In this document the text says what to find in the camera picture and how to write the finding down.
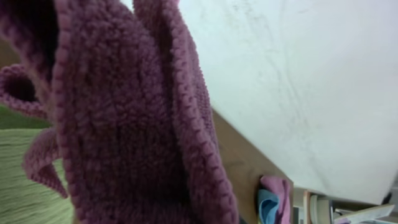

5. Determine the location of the folded green cloth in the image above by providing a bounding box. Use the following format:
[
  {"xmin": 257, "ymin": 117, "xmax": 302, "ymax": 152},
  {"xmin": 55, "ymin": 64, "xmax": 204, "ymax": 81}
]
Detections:
[{"xmin": 1, "ymin": 106, "xmax": 74, "ymax": 224}]

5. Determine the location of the blue cloth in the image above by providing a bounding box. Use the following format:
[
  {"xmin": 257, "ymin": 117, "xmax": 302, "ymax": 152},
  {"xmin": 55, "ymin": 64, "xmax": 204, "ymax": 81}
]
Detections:
[{"xmin": 257, "ymin": 189, "xmax": 279, "ymax": 224}]

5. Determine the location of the purple cloth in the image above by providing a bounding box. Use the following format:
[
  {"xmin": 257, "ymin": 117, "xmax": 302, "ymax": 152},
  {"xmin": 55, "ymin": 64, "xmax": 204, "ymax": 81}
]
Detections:
[
  {"xmin": 1, "ymin": 0, "xmax": 239, "ymax": 224},
  {"xmin": 260, "ymin": 176, "xmax": 292, "ymax": 224}
]

